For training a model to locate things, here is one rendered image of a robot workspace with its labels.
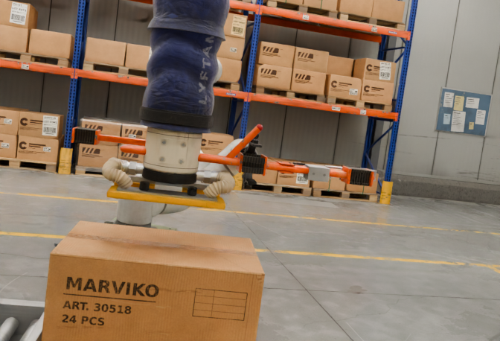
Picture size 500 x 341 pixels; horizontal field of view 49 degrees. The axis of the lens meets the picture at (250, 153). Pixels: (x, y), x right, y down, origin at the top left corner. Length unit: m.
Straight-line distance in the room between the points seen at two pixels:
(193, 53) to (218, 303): 0.72
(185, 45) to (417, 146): 10.37
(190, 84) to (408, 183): 10.21
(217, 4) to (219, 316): 0.89
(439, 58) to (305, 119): 3.07
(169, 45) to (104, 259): 0.63
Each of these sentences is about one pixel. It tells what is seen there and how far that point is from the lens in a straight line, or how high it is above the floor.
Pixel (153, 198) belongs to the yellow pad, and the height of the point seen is 1.11.
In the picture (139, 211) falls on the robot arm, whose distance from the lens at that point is 2.45.
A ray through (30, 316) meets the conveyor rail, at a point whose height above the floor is 0.55.
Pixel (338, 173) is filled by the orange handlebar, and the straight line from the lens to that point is 1.79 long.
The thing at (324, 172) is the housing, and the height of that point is 1.23.
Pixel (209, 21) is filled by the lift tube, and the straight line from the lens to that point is 1.65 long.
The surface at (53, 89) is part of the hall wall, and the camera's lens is 10.24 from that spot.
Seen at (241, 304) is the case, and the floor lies 0.85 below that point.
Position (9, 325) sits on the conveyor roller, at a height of 0.55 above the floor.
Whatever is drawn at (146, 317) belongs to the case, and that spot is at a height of 0.78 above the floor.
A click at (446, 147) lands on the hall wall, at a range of 12.18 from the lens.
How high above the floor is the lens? 1.42
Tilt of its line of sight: 5 degrees down
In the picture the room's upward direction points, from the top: 8 degrees clockwise
